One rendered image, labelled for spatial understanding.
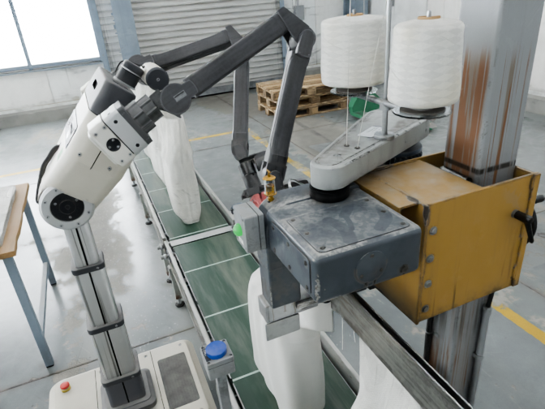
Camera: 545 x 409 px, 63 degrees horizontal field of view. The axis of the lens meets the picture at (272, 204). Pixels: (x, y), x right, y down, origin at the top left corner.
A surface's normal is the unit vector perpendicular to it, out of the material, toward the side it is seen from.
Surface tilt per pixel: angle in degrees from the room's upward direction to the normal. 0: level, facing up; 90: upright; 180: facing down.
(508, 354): 0
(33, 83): 90
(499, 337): 0
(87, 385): 0
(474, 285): 90
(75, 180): 115
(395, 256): 90
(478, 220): 90
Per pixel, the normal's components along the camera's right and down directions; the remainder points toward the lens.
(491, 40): -0.92, 0.23
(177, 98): 0.25, 0.19
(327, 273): 0.40, 0.38
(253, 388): -0.07, -0.89
